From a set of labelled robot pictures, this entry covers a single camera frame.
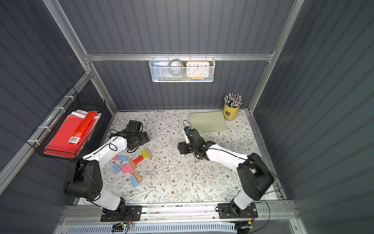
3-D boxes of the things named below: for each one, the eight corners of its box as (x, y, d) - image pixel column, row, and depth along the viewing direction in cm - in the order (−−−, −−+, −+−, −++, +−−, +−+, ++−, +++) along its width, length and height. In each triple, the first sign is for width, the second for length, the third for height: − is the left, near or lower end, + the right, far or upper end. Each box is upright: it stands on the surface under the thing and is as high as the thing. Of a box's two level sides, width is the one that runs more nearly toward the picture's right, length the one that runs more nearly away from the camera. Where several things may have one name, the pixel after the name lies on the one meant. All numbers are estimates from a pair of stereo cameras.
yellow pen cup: (222, 121, 115) (227, 104, 100) (220, 111, 123) (224, 93, 108) (237, 121, 115) (244, 104, 100) (234, 111, 123) (240, 93, 108)
